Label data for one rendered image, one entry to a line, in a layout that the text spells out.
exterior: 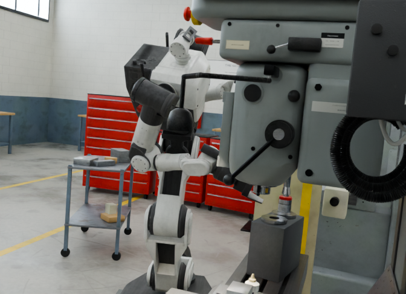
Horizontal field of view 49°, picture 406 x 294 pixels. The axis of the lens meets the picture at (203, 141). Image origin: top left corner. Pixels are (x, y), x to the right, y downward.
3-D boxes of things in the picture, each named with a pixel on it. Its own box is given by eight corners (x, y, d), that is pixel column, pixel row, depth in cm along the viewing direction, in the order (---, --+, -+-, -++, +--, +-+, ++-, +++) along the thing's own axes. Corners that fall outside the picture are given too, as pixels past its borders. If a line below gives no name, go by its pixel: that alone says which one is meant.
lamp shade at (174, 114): (164, 128, 126) (165, 105, 125) (188, 129, 128) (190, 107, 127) (169, 130, 119) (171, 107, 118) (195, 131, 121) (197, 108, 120)
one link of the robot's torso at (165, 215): (148, 236, 198) (164, 139, 214) (188, 241, 196) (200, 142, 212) (142, 230, 184) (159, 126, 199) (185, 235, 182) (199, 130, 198)
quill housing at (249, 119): (220, 183, 116) (231, 59, 113) (238, 172, 136) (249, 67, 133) (294, 194, 111) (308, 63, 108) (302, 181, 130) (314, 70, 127)
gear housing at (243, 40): (216, 57, 113) (220, 17, 112) (239, 66, 136) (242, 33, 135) (356, 65, 102) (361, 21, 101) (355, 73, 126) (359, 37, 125)
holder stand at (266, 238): (245, 273, 154) (251, 217, 152) (269, 256, 173) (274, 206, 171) (278, 284, 148) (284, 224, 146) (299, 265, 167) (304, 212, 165)
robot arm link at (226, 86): (245, 98, 207) (219, 102, 212) (248, 86, 213) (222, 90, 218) (241, 87, 203) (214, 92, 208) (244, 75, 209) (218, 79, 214)
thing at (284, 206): (292, 214, 161) (293, 200, 161) (280, 214, 160) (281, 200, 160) (287, 210, 166) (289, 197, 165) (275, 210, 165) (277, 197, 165)
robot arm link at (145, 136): (120, 162, 178) (132, 120, 165) (136, 146, 189) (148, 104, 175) (145, 176, 177) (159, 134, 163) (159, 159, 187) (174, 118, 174)
